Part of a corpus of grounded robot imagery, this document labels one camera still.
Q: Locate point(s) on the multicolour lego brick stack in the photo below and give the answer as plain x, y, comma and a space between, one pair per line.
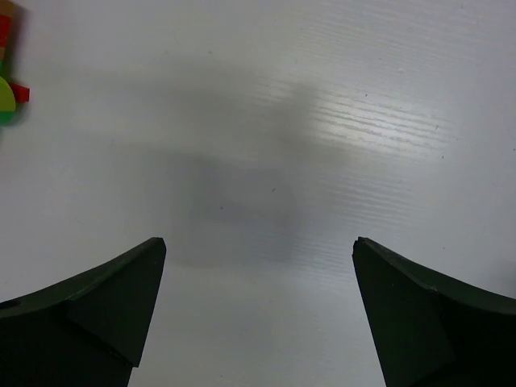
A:
9, 106

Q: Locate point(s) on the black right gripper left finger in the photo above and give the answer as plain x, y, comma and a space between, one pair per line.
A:
88, 330

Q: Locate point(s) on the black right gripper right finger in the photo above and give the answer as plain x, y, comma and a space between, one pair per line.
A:
430, 329

